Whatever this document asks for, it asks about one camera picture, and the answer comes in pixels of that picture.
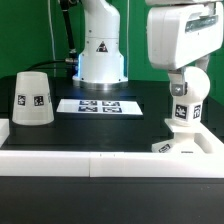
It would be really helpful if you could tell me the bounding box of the white marker tag sheet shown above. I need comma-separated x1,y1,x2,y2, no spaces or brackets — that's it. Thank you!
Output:
57,99,142,115

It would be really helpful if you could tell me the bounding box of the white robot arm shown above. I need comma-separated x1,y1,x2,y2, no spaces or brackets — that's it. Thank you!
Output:
74,0,224,96

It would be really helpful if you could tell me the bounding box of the black cable hose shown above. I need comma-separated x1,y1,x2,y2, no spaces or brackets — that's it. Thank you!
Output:
26,0,80,72

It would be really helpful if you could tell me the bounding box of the white lamp base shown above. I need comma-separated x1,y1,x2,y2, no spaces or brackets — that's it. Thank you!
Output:
152,119,209,154

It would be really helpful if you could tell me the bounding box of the white front wall bar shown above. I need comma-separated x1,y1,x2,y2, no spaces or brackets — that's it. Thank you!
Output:
0,150,224,178

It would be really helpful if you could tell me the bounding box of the white lamp bulb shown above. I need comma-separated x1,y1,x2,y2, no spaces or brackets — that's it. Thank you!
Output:
172,66,210,122

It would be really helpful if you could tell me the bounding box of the white lamp shade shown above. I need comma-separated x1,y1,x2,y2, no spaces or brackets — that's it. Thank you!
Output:
12,71,54,126

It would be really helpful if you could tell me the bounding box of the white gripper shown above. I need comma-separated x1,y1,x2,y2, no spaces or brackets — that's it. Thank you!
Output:
146,1,224,97

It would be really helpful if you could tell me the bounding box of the white left wall bar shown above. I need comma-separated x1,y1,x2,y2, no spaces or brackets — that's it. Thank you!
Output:
0,119,10,147

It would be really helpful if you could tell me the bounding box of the white thin cable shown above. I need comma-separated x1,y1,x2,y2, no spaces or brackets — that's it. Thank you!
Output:
47,0,57,62

